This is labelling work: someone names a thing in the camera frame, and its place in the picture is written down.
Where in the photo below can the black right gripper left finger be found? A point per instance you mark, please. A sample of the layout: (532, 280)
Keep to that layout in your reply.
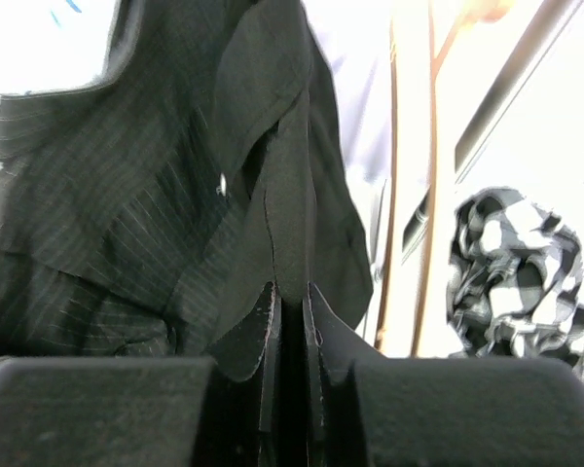
(213, 410)

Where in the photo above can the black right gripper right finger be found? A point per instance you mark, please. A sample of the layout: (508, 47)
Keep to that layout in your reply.
(370, 410)

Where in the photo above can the black white checkered shirt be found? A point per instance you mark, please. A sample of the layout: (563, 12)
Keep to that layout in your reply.
(517, 284)

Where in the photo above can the wooden hanger of checkered shirt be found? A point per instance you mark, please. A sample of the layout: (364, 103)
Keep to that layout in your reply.
(423, 165)

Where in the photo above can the dark pinstriped shirt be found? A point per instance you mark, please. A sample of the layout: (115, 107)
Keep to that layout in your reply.
(115, 238)

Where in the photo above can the metal clothes rack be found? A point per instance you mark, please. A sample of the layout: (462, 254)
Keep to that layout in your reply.
(520, 82)

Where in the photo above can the blue wire hanger right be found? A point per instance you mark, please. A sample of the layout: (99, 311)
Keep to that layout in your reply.
(65, 13)

